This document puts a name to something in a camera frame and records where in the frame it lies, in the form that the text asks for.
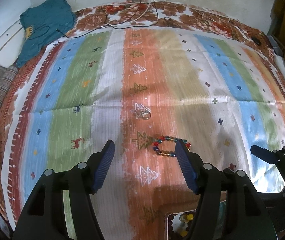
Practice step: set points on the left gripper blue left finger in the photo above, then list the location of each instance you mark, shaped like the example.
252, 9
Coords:
43, 217

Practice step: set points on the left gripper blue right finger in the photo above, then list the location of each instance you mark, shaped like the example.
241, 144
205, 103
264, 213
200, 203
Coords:
207, 181

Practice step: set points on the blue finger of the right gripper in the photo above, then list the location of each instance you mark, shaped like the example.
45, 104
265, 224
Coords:
264, 154

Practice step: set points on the striped colourful bed cover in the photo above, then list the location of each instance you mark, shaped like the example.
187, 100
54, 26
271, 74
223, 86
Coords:
145, 104

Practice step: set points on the brown floral bedsheet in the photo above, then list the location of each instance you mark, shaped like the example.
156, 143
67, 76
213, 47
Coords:
182, 15

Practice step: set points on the teal garment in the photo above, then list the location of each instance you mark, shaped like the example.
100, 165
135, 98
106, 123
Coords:
44, 24

